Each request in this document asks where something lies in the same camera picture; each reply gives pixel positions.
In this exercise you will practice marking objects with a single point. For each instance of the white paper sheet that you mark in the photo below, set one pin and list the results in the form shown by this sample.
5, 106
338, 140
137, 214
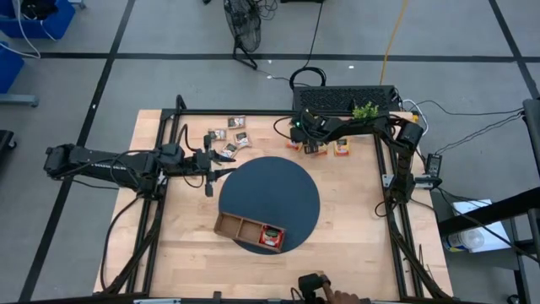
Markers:
493, 238

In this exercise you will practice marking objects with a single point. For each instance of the wooden three-compartment box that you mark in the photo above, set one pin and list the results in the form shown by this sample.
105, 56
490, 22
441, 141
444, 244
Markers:
236, 228

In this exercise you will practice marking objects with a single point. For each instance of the black aluminium table frame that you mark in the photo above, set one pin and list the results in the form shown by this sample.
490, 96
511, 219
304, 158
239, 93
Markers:
253, 112

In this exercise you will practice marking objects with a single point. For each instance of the red strawberry tea packet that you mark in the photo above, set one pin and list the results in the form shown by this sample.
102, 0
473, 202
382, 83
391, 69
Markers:
271, 237

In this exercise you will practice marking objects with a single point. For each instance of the grey metal cart base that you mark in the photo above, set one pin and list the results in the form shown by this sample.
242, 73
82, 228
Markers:
19, 100

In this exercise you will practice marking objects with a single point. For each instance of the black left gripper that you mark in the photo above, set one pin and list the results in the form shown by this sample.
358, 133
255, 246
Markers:
198, 164

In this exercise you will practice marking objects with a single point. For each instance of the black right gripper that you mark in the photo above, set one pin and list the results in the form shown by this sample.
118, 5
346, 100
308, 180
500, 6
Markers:
316, 128

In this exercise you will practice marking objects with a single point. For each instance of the black floor fan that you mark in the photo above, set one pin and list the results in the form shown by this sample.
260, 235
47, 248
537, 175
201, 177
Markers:
244, 25

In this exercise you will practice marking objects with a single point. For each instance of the green plant in white pot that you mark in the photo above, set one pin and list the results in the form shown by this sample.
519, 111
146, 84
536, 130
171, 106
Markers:
365, 112

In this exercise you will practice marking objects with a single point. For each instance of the round dark blue woven placemat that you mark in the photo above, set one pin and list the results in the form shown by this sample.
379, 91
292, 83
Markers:
270, 194

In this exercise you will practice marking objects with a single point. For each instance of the round white container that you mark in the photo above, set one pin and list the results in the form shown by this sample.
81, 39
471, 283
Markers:
468, 240

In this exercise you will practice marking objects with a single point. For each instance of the person's hand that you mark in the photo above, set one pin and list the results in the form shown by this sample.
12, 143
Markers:
346, 297

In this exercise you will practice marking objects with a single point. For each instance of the blue plastic bin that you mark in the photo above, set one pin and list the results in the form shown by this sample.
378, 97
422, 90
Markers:
59, 21
10, 67

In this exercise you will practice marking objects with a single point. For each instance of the brown tea bag packet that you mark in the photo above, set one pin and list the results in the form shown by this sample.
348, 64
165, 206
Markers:
217, 134
242, 139
236, 122
230, 150

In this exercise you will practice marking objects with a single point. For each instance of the black table-level camera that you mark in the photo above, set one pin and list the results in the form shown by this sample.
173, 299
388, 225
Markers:
310, 285

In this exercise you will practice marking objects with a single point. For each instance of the orange tea bag packet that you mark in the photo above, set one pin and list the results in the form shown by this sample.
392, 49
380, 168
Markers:
294, 147
323, 148
341, 148

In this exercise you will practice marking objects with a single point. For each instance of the black mesh computer case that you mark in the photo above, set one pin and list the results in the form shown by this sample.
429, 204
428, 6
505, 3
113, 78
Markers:
329, 99

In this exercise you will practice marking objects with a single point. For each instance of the black metal stand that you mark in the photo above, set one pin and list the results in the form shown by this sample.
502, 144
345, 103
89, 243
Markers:
485, 213

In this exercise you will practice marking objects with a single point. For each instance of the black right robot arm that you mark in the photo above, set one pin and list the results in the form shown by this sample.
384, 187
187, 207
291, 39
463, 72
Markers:
405, 164

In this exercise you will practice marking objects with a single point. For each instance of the black controller box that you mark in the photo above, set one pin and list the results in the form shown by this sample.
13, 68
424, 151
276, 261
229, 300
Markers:
434, 165

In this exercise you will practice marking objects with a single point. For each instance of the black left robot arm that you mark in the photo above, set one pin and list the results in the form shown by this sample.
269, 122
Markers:
105, 166

